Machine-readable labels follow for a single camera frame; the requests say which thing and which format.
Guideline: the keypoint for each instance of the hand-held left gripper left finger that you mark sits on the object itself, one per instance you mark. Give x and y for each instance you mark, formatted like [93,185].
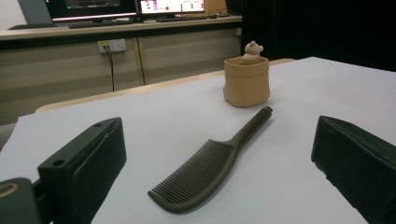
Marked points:
[81,174]

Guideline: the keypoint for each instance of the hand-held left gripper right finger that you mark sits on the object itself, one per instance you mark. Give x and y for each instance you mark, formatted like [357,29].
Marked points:
[358,161]

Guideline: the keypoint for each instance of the dark brown comb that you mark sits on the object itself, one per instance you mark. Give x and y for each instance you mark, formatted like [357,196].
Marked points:
[199,174]

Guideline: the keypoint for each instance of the tan rolled-top storage bag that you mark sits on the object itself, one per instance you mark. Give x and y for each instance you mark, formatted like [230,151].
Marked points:
[246,87]

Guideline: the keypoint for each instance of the long beige office desk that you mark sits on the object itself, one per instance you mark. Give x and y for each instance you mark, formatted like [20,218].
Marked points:
[62,71]

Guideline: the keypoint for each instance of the white table cover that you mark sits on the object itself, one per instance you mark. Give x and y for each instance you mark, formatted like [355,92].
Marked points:
[174,124]

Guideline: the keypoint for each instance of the black curtain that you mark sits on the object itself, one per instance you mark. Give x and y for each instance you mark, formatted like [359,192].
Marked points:
[311,28]

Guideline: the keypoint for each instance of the black keyboard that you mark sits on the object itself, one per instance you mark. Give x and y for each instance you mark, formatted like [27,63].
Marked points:
[99,24]
[182,18]

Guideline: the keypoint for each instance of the beige bear figurine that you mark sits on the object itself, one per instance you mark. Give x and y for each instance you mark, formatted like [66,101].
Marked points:
[252,51]

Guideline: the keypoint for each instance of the black computer monitor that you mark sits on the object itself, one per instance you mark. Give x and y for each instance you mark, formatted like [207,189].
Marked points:
[171,6]
[90,7]

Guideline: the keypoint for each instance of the brown cardboard box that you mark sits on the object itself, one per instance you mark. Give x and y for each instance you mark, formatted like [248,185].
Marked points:
[215,6]

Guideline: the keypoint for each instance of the white wall socket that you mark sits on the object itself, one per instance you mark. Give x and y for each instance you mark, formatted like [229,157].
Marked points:
[112,45]

